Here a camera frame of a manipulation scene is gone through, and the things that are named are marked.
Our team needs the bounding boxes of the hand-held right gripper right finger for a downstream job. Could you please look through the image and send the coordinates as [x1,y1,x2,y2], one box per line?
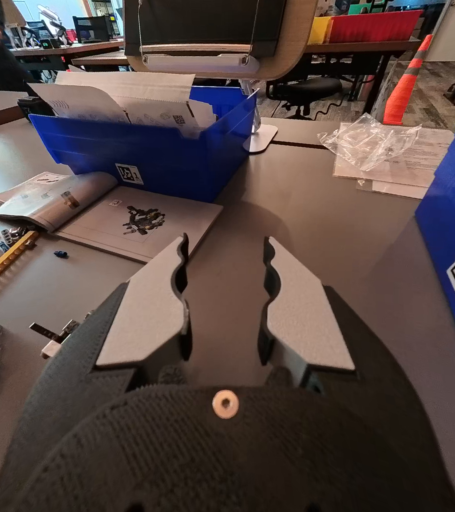
[257,235,357,394]

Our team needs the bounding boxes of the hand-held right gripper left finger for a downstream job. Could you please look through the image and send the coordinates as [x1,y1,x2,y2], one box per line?
[95,233,193,370]

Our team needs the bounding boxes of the lego instruction booklet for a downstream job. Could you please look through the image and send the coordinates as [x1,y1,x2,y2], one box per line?
[0,172,224,265]

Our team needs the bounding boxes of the small grey lego pieces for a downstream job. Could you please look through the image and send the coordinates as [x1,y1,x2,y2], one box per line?
[0,226,36,253]

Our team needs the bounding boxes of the yellow lego beam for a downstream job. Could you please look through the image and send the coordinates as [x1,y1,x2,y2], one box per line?
[0,230,40,301]

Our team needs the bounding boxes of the blue plastic bin with papers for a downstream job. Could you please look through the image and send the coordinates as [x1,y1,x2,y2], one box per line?
[28,86,258,203]

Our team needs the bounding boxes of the clear plastic bag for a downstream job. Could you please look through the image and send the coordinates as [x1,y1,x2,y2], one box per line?
[317,113,423,173]

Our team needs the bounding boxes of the white paper sheets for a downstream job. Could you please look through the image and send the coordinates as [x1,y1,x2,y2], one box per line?
[333,122,455,199]

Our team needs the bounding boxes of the white paper bags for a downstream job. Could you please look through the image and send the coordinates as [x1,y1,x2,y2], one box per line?
[27,66,218,141]

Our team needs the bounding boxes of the black rolling office chair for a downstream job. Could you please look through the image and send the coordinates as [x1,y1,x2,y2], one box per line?
[267,76,344,121]

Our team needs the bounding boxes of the black box device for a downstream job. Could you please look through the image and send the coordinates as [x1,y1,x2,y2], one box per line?
[17,96,45,121]

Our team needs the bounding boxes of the orange traffic cone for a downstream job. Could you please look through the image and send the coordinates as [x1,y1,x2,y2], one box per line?
[383,34,434,125]

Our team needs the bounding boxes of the wooden table with bins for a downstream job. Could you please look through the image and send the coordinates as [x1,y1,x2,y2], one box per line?
[305,37,423,117]

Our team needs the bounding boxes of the wooden background table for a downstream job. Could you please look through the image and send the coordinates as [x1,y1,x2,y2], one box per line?
[9,39,127,70]

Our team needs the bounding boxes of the yellow plastic bin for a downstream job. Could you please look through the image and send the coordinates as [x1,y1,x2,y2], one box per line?
[307,16,333,45]

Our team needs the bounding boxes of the desk monitor with stand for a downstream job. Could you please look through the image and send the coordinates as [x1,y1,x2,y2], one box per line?
[122,0,320,153]

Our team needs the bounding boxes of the red plastic bin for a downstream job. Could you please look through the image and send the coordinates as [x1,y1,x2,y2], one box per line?
[329,10,424,44]

